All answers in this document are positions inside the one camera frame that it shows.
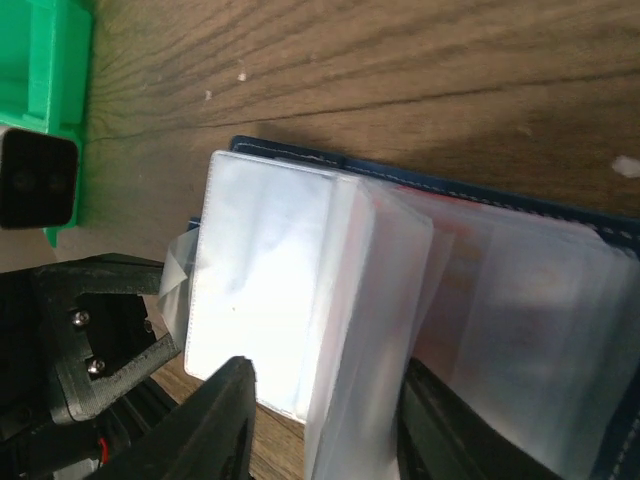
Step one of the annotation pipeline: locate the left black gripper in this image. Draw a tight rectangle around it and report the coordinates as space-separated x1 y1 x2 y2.
1 254 178 479

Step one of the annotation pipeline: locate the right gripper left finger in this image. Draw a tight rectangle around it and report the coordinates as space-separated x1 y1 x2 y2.
90 356 256 480

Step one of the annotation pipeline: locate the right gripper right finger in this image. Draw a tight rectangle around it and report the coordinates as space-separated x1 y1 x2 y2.
397 358 558 480

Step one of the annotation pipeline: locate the blue card holder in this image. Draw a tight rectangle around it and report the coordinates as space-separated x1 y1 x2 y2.
159 136 639 479

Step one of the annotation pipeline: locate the green bin upper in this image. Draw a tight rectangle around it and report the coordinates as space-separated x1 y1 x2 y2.
0 0 93 141

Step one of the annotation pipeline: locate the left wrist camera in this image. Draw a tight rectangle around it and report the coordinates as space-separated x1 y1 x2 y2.
1 126 79 230

